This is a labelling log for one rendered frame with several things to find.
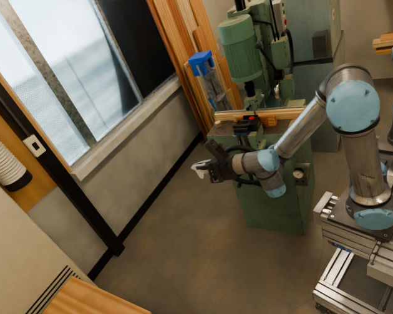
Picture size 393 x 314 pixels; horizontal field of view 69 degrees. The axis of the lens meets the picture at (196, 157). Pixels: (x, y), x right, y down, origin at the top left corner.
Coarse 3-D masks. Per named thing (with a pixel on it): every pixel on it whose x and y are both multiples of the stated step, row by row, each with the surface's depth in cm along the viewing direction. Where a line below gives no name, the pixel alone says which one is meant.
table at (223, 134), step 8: (232, 120) 188; (280, 120) 170; (288, 120) 167; (216, 128) 186; (224, 128) 183; (232, 128) 180; (264, 128) 168; (272, 128) 166; (280, 128) 163; (208, 136) 183; (216, 136) 180; (224, 136) 177; (264, 136) 164; (272, 136) 162; (280, 136) 160; (264, 144) 162; (240, 152) 167
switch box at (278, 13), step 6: (276, 0) 163; (282, 0) 160; (270, 6) 159; (276, 6) 158; (282, 6) 160; (270, 12) 161; (276, 12) 160; (282, 12) 160; (276, 18) 162; (282, 18) 161; (276, 24) 164; (282, 24) 162; (282, 30) 164
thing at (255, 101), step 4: (260, 88) 173; (256, 92) 171; (260, 92) 173; (256, 96) 167; (260, 96) 173; (244, 100) 168; (248, 100) 167; (252, 100) 166; (256, 100) 166; (260, 100) 173; (248, 104) 168; (252, 104) 167; (256, 104) 167; (252, 108) 169; (256, 108) 168
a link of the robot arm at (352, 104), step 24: (336, 72) 78; (360, 72) 74; (336, 96) 70; (360, 96) 68; (336, 120) 73; (360, 120) 71; (360, 144) 77; (360, 168) 82; (360, 192) 89; (384, 192) 87; (360, 216) 91; (384, 216) 87
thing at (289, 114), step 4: (276, 112) 171; (280, 112) 169; (284, 112) 168; (288, 112) 166; (292, 112) 165; (296, 112) 164; (300, 112) 162; (276, 116) 170; (280, 116) 169; (284, 116) 168; (288, 116) 167; (292, 116) 166; (296, 116) 165
